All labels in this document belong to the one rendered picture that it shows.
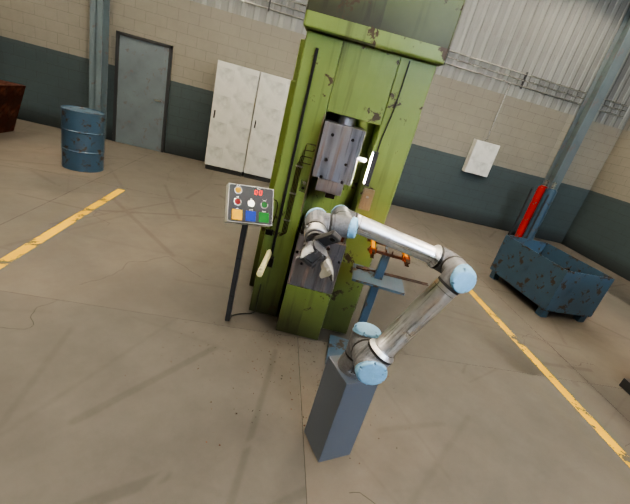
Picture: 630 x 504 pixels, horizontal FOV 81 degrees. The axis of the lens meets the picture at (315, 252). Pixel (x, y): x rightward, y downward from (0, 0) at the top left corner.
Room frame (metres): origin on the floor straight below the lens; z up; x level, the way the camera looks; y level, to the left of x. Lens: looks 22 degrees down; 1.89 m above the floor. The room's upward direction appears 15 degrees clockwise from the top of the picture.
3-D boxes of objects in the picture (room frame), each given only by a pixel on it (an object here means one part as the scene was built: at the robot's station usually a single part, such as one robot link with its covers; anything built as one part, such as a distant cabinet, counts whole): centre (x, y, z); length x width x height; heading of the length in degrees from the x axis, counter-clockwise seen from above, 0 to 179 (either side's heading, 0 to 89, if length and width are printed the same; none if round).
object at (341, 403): (1.69, -0.38, 0.30); 0.22 x 0.22 x 0.60; 30
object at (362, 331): (1.68, -0.38, 0.79); 0.17 x 0.15 x 0.18; 8
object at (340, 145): (2.96, -0.01, 1.57); 0.42 x 0.39 x 0.40; 2
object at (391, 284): (2.61, -0.52, 0.76); 0.40 x 0.30 x 0.02; 88
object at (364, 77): (3.11, -0.01, 2.06); 0.44 x 0.41 x 0.47; 2
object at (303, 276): (2.97, -0.02, 0.69); 0.56 x 0.38 x 0.45; 2
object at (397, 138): (3.12, -0.34, 1.15); 0.44 x 0.26 x 2.30; 2
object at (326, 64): (3.09, 0.33, 1.15); 0.44 x 0.26 x 2.30; 2
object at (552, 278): (5.20, -3.34, 0.36); 1.21 x 0.81 x 0.72; 16
